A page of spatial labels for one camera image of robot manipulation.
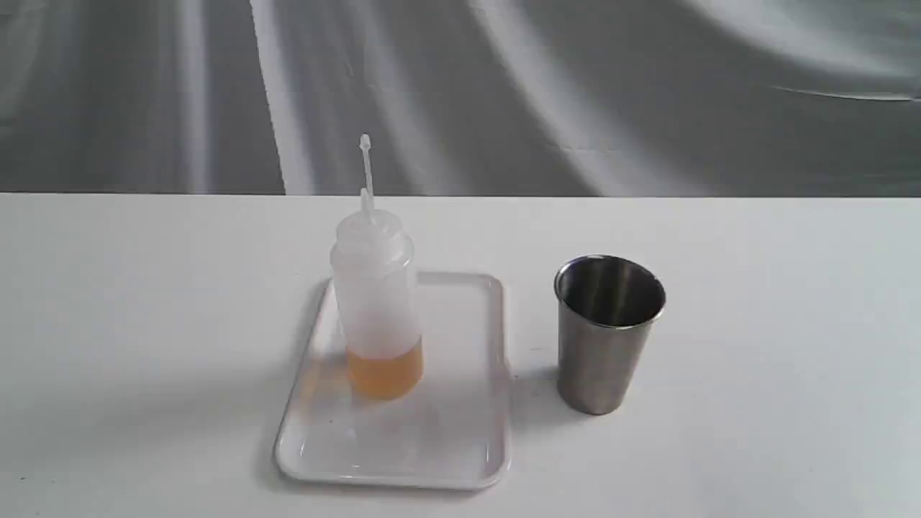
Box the clear plastic squeeze bottle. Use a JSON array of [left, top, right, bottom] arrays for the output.
[[331, 134, 424, 401]]

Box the stainless steel cup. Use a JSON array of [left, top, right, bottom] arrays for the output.
[[553, 255, 666, 416]]

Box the grey fabric backdrop curtain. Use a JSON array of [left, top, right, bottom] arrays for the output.
[[1, 1, 920, 197]]

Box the white rectangular plastic tray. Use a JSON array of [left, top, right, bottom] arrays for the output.
[[273, 271, 511, 491]]

